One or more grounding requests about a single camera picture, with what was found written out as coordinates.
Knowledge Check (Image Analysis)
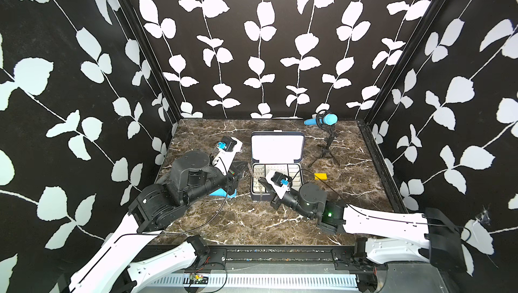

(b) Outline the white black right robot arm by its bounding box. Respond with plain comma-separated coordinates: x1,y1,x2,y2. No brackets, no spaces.
258,172,468,272

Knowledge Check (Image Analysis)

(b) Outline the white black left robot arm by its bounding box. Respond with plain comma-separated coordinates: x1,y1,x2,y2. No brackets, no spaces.
53,151,248,292

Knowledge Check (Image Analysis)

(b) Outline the small yellow wooden block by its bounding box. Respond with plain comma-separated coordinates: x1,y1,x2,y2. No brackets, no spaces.
314,173,328,180

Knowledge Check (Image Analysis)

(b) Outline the blue microphone on stand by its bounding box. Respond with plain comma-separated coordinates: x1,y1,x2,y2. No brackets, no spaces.
304,114,338,126

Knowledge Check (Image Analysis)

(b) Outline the small green circuit board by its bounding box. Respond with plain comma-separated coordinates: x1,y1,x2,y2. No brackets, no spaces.
189,274,209,286

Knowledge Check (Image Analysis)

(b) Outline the black front mounting rail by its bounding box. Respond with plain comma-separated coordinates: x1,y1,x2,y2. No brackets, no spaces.
186,241,378,271

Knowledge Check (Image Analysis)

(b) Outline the white slotted cable duct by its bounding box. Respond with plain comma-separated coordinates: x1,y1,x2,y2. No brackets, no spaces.
149,274,358,290

